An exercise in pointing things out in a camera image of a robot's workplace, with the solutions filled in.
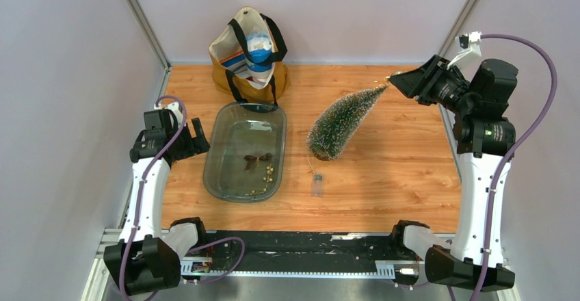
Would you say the blue white bottle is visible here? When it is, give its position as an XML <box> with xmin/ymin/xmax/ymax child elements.
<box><xmin>246</xmin><ymin>29</ymin><xmax>273</xmax><ymax>82</ymax></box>

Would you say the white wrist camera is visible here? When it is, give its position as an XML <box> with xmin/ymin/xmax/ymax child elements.
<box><xmin>447</xmin><ymin>31</ymin><xmax>482</xmax><ymax>70</ymax></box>
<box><xmin>153</xmin><ymin>101</ymin><xmax>183</xmax><ymax>127</ymax></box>

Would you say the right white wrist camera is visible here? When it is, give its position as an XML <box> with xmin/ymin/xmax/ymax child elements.
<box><xmin>447</xmin><ymin>31</ymin><xmax>482</xmax><ymax>70</ymax></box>

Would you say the clear plastic battery box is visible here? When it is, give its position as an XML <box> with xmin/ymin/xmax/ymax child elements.
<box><xmin>311</xmin><ymin>174</ymin><xmax>324</xmax><ymax>197</ymax></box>

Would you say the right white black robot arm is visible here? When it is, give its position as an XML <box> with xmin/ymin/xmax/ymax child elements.
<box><xmin>389</xmin><ymin>55</ymin><xmax>518</xmax><ymax>292</ymax></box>

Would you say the brown ribbon bow ornament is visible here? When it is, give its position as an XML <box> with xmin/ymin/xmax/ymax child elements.
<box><xmin>243</xmin><ymin>153</ymin><xmax>272</xmax><ymax>170</ymax></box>

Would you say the gold bead garland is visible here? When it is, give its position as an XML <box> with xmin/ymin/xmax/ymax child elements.
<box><xmin>246</xmin><ymin>164</ymin><xmax>274</xmax><ymax>196</ymax></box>

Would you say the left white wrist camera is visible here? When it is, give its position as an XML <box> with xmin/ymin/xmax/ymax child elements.
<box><xmin>153</xmin><ymin>101</ymin><xmax>183</xmax><ymax>127</ymax></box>

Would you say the aluminium frame rail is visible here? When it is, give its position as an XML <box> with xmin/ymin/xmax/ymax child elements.
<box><xmin>92</xmin><ymin>228</ymin><xmax>511</xmax><ymax>278</ymax></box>

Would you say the small frosted christmas tree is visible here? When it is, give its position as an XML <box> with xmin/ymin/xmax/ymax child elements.
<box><xmin>306</xmin><ymin>84</ymin><xmax>388</xmax><ymax>161</ymax></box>

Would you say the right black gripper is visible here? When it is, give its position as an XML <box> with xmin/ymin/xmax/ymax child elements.
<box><xmin>389</xmin><ymin>54</ymin><xmax>477</xmax><ymax>116</ymax></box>

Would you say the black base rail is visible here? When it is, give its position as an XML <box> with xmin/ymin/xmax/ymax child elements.
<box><xmin>188</xmin><ymin>230</ymin><xmax>421</xmax><ymax>274</ymax></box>

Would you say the clear glass tray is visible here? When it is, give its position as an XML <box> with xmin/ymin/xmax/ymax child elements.
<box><xmin>202</xmin><ymin>103</ymin><xmax>287</xmax><ymax>203</ymax></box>

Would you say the yellow canvas tote bag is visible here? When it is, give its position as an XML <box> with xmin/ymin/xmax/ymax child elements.
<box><xmin>209</xmin><ymin>7</ymin><xmax>291</xmax><ymax>103</ymax></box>

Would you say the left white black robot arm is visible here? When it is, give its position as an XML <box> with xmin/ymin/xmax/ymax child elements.
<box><xmin>103</xmin><ymin>102</ymin><xmax>209</xmax><ymax>300</ymax></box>

